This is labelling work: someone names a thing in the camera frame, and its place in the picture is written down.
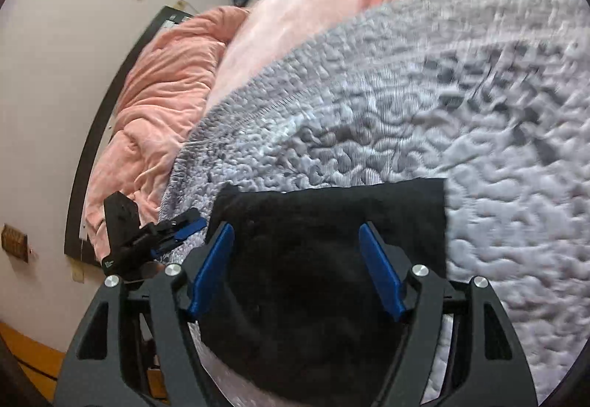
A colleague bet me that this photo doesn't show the black pants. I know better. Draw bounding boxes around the black pants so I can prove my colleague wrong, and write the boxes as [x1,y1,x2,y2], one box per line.
[198,179,448,407]

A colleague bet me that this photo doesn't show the brown wall switch plate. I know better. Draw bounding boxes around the brown wall switch plate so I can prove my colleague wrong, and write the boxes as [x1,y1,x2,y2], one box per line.
[1,224,29,259]

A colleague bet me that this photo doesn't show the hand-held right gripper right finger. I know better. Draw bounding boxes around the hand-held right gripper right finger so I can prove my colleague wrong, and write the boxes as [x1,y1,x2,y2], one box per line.
[360,223,538,407]

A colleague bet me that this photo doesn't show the peach bed sheet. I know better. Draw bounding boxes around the peach bed sheet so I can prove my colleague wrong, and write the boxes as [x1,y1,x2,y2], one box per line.
[203,0,572,113]

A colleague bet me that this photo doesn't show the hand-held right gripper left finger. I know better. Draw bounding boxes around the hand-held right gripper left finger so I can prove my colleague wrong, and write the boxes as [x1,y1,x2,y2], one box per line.
[53,223,236,407]

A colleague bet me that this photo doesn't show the dark wooden headboard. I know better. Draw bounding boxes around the dark wooden headboard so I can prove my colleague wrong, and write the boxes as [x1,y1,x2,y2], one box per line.
[65,5,197,267]

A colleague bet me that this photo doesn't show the grey quilted bedspread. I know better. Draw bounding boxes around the grey quilted bedspread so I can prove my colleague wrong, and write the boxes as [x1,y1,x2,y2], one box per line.
[159,0,590,407]

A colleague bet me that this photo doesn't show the pink comforter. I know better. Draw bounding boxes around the pink comforter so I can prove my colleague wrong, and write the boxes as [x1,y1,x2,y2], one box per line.
[83,6,252,262]

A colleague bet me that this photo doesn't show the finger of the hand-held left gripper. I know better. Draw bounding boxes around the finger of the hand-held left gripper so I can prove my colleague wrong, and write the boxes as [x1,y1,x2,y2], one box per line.
[157,208,202,230]
[150,218,206,258]

